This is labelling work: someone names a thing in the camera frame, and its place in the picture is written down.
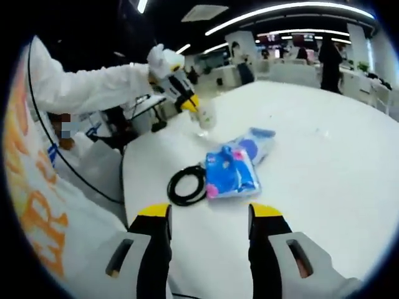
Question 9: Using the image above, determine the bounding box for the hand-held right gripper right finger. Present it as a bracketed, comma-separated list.
[248, 202, 359, 299]

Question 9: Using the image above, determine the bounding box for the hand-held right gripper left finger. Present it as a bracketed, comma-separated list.
[105, 202, 174, 299]

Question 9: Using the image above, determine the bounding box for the white paper cup item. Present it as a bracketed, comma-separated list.
[190, 100, 218, 130]

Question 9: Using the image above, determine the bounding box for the black cable item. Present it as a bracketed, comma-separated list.
[166, 164, 209, 207]

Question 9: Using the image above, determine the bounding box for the blue tissue pack item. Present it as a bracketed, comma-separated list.
[204, 145, 262, 202]

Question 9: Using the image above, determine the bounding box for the clear packet with blue item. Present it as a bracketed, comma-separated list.
[238, 126, 277, 166]

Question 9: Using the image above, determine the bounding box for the black tripod stand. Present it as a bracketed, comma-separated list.
[151, 102, 166, 132]

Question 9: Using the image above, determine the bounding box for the ceiling air vent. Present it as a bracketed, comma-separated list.
[180, 4, 230, 23]

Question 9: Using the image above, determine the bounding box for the white jacket with orange print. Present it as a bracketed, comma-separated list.
[2, 62, 135, 284]

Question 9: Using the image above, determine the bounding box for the ceiling light strip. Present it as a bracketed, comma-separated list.
[204, 2, 377, 36]

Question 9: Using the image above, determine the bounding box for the white table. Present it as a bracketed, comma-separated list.
[120, 79, 399, 299]

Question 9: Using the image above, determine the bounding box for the thin black cable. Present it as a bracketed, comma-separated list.
[27, 40, 125, 205]

